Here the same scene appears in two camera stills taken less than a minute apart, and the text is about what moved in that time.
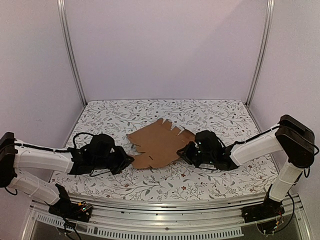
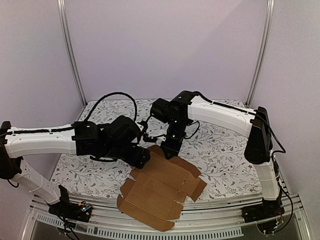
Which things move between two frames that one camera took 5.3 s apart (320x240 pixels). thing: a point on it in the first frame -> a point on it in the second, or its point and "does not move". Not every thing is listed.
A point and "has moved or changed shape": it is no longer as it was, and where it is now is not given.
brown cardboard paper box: (157, 144) has moved or changed shape
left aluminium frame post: (68, 47) does not move
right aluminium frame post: (270, 9) does not move
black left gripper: (125, 160) -> (142, 160)
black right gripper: (191, 154) -> (170, 149)
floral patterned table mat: (233, 121) does not move
